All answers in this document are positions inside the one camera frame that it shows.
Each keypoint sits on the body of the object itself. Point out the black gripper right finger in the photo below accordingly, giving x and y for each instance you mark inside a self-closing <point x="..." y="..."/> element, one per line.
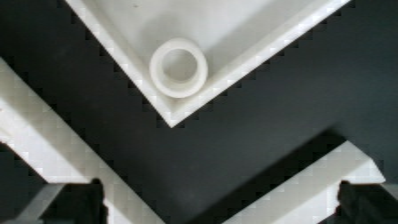
<point x="368" y="204"/>

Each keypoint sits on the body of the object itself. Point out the white square tabletop part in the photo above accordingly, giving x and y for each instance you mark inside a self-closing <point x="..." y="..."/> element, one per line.
<point x="242" y="29"/>

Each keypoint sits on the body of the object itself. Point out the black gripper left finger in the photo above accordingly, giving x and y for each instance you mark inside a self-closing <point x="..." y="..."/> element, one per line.
<point x="41" y="203"/>

